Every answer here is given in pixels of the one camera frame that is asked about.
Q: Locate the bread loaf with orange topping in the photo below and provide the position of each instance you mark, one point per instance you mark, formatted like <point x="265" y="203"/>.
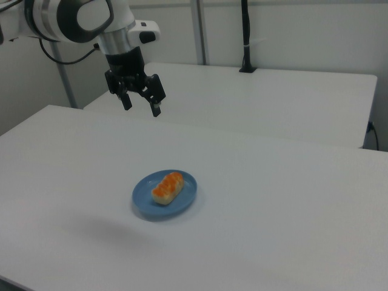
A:
<point x="166" y="189"/>

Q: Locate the black camera stand pole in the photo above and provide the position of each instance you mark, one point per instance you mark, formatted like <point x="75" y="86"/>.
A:
<point x="246" y="30"/>

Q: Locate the grey aluminium frame post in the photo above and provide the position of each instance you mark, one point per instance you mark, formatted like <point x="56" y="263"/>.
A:
<point x="65" y="78"/>
<point x="202" y="30"/>

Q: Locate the blue oval plate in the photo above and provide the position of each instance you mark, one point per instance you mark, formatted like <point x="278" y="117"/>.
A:
<point x="182" y="200"/>

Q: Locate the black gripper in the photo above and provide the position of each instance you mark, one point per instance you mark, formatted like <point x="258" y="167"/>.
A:
<point x="125" y="65"/>

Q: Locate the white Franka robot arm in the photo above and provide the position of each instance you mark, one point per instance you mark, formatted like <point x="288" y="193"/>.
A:
<point x="60" y="18"/>

